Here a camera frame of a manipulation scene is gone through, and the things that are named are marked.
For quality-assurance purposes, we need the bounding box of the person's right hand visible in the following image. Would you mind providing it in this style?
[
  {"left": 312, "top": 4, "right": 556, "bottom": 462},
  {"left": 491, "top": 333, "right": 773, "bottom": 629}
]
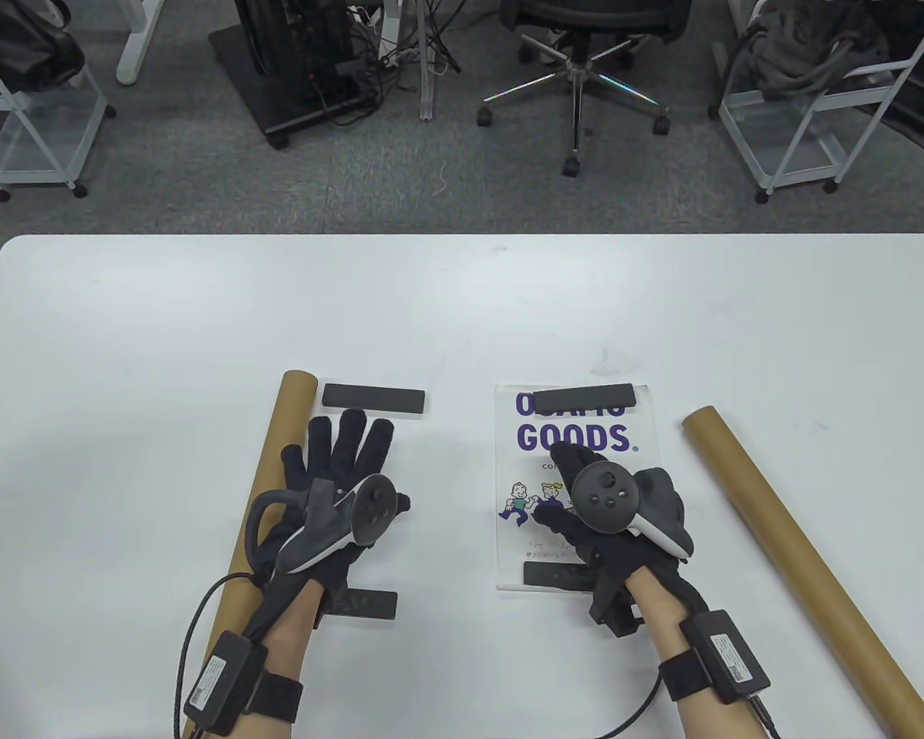
[{"left": 535, "top": 441, "right": 711, "bottom": 617}]

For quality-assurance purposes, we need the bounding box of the person's left hand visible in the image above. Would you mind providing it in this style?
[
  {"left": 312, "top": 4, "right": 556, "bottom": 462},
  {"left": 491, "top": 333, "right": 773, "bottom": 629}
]
[{"left": 264, "top": 408, "right": 411, "bottom": 600}]

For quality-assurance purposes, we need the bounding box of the black bar weight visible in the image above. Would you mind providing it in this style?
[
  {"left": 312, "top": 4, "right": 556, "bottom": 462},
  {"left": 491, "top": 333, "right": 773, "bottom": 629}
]
[
  {"left": 534, "top": 383, "right": 637, "bottom": 413},
  {"left": 323, "top": 589, "right": 398, "bottom": 621},
  {"left": 322, "top": 383, "right": 426, "bottom": 418},
  {"left": 522, "top": 560, "right": 598, "bottom": 594}
]

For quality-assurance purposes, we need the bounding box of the brown cardboard mailing tube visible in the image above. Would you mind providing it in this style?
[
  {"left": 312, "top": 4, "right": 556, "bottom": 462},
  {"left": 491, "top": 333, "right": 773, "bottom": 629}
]
[
  {"left": 681, "top": 406, "right": 924, "bottom": 739},
  {"left": 181, "top": 371, "right": 319, "bottom": 739}
]

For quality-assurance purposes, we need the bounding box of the white poster purple lettering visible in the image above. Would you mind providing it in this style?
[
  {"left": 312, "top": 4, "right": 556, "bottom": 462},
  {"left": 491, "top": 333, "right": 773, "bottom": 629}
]
[{"left": 494, "top": 383, "right": 659, "bottom": 594}]

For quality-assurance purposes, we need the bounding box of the person's left forearm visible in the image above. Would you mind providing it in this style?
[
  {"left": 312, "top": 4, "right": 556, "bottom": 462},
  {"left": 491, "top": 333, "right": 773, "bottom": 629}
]
[{"left": 235, "top": 581, "right": 324, "bottom": 739}]

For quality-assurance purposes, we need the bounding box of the person's right forearm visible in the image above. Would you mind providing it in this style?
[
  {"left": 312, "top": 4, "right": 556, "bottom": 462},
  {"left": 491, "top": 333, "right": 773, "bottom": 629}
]
[{"left": 624, "top": 570, "right": 771, "bottom": 739}]

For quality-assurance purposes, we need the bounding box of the black shoulder bag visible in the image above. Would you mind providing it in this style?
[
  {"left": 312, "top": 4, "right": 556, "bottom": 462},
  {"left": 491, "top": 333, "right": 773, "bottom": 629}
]
[{"left": 0, "top": 0, "right": 85, "bottom": 95}]

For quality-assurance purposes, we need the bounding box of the grey white hand controller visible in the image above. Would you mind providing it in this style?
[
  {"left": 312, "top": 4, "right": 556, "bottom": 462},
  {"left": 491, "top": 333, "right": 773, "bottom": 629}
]
[
  {"left": 571, "top": 460, "right": 694, "bottom": 561},
  {"left": 245, "top": 475, "right": 400, "bottom": 574}
]

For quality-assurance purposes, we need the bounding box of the black wrist sensor box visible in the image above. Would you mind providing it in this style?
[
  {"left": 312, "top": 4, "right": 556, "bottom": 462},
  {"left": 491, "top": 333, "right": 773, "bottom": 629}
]
[
  {"left": 679, "top": 610, "right": 771, "bottom": 705},
  {"left": 185, "top": 631, "right": 269, "bottom": 734}
]

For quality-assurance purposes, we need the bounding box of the black wheeled platform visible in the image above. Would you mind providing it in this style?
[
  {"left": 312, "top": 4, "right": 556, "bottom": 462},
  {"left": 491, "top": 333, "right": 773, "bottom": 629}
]
[{"left": 208, "top": 27, "right": 382, "bottom": 151}]

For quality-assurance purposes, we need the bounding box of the black computer tower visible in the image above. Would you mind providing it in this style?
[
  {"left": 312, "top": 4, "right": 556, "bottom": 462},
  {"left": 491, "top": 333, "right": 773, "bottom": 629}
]
[{"left": 233, "top": 0, "right": 355, "bottom": 78}]

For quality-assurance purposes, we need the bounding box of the white wheeled cart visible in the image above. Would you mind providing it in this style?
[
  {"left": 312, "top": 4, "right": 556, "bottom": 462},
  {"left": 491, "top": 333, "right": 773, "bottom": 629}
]
[
  {"left": 710, "top": 0, "right": 924, "bottom": 205},
  {"left": 0, "top": 31, "right": 118, "bottom": 202}
]

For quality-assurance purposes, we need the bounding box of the white desk leg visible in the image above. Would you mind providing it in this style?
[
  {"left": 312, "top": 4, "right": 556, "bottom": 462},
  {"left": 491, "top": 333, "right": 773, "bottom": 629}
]
[{"left": 115, "top": 0, "right": 169, "bottom": 87}]

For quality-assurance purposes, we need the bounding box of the black office chair chrome base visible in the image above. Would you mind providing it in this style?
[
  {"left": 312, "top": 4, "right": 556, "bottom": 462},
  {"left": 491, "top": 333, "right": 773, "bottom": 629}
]
[{"left": 477, "top": 0, "right": 698, "bottom": 176}]

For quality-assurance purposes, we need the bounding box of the grey crumpled cloth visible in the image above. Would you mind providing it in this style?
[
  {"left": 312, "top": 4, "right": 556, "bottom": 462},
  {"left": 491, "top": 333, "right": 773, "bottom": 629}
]
[{"left": 739, "top": 0, "right": 894, "bottom": 97}]

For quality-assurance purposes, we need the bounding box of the black wrist strap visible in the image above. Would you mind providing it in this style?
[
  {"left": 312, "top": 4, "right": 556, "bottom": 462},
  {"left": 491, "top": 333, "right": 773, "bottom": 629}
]
[
  {"left": 658, "top": 650, "right": 713, "bottom": 701},
  {"left": 246, "top": 671, "right": 305, "bottom": 723}
]

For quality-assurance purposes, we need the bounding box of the white cable channel post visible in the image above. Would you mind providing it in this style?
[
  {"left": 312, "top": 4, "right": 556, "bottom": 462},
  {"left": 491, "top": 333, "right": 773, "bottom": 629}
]
[{"left": 418, "top": 0, "right": 437, "bottom": 122}]

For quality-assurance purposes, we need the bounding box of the tangle of black cables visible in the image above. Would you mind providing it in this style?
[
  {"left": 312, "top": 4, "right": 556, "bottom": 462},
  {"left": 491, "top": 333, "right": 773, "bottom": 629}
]
[{"left": 346, "top": 0, "right": 463, "bottom": 78}]

